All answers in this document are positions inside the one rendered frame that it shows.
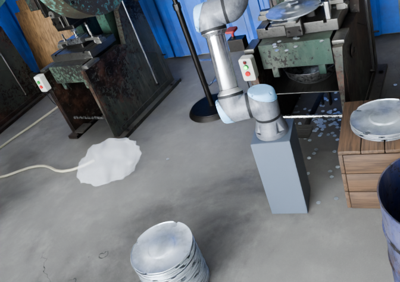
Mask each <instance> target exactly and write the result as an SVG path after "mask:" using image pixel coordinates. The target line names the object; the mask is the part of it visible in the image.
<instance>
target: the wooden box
mask: <svg viewBox="0 0 400 282"><path fill-rule="evenodd" d="M374 100H377V99H373V100H366V101H353V102H344V104H343V113H342V122H341V128H340V137H339V146H338V157H339V163H340V170H341V173H342V180H343V186H344V190H345V196H346V202H347V206H348V208H376V209H381V207H380V202H379V199H378V197H377V183H378V180H379V178H380V176H381V174H382V172H383V171H384V170H385V168H386V167H387V166H388V165H390V164H391V163H393V161H395V160H397V159H398V158H400V139H398V140H392V141H387V142H386V140H384V142H377V141H371V140H366V139H363V138H361V137H359V136H357V135H356V134H355V133H354V132H353V131H352V129H351V125H350V117H351V114H352V113H353V111H355V110H357V108H358V107H359V106H361V105H363V104H365V103H367V102H370V101H374Z"/></svg>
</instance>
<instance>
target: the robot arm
mask: <svg viewBox="0 0 400 282"><path fill-rule="evenodd" d="M248 1H249V0H207V2H203V3H201V4H198V5H196V6H195V7H194V9H193V19H194V23H195V28H196V31H197V32H198V33H201V36H202V37H204V38H206V40H207V45H208V49H209V52H210V56H211V61H212V65H213V67H214V72H215V76H216V79H217V83H218V88H219V91H220V92H219V94H218V96H217V97H218V99H217V100H216V102H215V105H216V108H217V111H218V114H219V116H220V118H221V119H222V121H223V122H224V123H226V124H228V123H235V122H237V121H242V120H247V119H250V118H255V119H256V126H255V132H256V135H257V138H259V139H260V140H263V141H273V140H277V139H279V138H281V137H283V136H284V135H285V134H286V133H287V132H288V130H289V127H288V123H287V121H286V120H285V119H284V117H283V116H282V114H281V112H280V107H279V103H278V100H277V95H276V93H275V89H274V88H273V87H272V86H270V85H267V84H257V85H254V86H252V87H250V88H249V89H248V92H247V93H243V90H242V89H241V88H240V87H239V86H238V83H237V80H236V76H235V71H234V68H233V64H232V59H231V56H230V52H229V47H228V45H227V40H226V36H225V32H226V30H227V26H226V25H227V24H229V23H233V22H235V21H236V20H238V19H239V18H240V17H241V16H242V15H243V14H244V12H245V10H246V8H247V6H248Z"/></svg>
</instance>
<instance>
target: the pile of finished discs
mask: <svg viewBox="0 0 400 282"><path fill-rule="evenodd" d="M350 125H351V129H352V131H353V132H354V133H355V134H356V135H357V136H359V137H361V138H363V139H366V140H371V141H377V142H384V140H386V142H387V141H392V140H398V139H400V100H399V99H394V98H387V99H378V100H374V101H370V102H367V103H365V104H363V105H361V106H359V107H358V108H357V110H355V111H353V113H352V114H351V117H350Z"/></svg>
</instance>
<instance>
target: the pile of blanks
mask: <svg viewBox="0 0 400 282"><path fill-rule="evenodd" d="M188 252H189V253H188V255H187V257H185V259H184V260H183V261H182V262H181V263H179V264H178V265H177V266H176V267H174V268H173V269H171V270H169V271H167V272H164V273H161V274H156V275H147V274H146V273H145V274H142V273H141V272H139V271H137V270H136V269H135V268H134V267H133V265H132V263H131V265H132V267H133V269H135V271H136V273H137V274H138V276H139V278H140V280H141V281H142V282H209V279H210V272H209V269H208V266H207V264H206V262H205V259H204V257H203V256H202V253H201V251H200V249H199V247H198V245H197V243H196V241H195V238H194V236H193V243H192V247H191V249H190V251H188Z"/></svg>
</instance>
